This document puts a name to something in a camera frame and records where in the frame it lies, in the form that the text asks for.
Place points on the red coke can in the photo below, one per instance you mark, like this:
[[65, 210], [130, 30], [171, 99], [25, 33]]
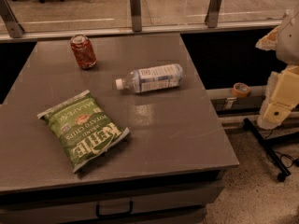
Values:
[[83, 51]]

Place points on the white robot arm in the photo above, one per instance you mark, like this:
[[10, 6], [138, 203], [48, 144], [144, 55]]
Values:
[[287, 49]]

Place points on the green jalapeno chip bag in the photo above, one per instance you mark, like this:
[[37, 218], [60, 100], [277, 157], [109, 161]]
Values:
[[83, 128]]

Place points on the orange tape roll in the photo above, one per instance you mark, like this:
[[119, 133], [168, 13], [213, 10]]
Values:
[[240, 90]]

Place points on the grey low shelf ledge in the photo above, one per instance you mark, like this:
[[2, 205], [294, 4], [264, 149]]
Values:
[[223, 100]]

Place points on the black stand leg with wheel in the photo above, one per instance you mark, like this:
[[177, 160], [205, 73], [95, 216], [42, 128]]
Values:
[[268, 145]]

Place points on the clear plastic water bottle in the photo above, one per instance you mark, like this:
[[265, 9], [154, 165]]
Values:
[[152, 78]]

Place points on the grey cabinet drawer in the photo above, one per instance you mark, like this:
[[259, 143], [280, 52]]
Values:
[[185, 204]]

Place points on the right metal glass bracket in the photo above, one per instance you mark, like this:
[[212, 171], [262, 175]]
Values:
[[213, 12]]

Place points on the metal glass bracket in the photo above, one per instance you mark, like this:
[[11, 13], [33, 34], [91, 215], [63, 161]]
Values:
[[136, 17], [14, 28], [213, 12]]

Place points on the middle metal glass bracket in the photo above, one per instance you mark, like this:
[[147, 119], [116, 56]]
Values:
[[136, 17]]

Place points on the black drawer handle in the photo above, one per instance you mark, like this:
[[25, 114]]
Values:
[[114, 209]]

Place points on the left metal glass bracket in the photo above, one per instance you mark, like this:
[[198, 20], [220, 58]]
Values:
[[14, 28]]

